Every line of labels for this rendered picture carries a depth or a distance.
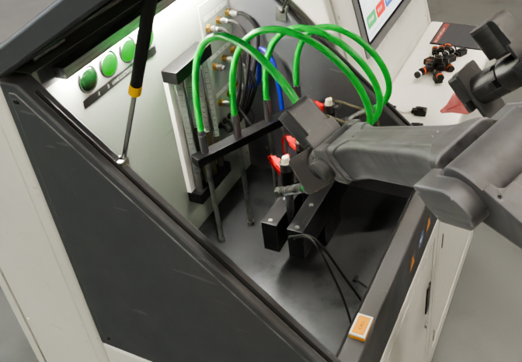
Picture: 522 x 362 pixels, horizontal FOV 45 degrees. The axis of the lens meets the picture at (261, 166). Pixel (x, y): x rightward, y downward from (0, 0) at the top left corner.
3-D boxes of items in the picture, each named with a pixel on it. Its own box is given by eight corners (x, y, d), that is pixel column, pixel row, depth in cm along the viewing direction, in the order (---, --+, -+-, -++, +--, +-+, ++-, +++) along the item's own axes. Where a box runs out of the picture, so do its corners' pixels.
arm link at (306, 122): (330, 182, 83) (378, 140, 84) (274, 116, 84) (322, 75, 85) (316, 186, 95) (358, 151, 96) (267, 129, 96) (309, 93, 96)
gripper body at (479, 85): (465, 63, 116) (497, 43, 109) (498, 108, 116) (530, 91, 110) (448, 78, 112) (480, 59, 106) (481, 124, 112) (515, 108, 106)
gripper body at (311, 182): (287, 161, 102) (292, 156, 95) (339, 131, 104) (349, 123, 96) (306, 196, 102) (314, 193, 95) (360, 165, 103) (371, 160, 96)
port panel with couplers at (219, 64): (228, 126, 157) (210, 8, 139) (217, 123, 159) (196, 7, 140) (252, 100, 166) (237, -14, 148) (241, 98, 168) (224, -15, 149)
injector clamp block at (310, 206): (306, 281, 142) (302, 231, 133) (267, 269, 146) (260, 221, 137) (357, 192, 166) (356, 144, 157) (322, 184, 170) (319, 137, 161)
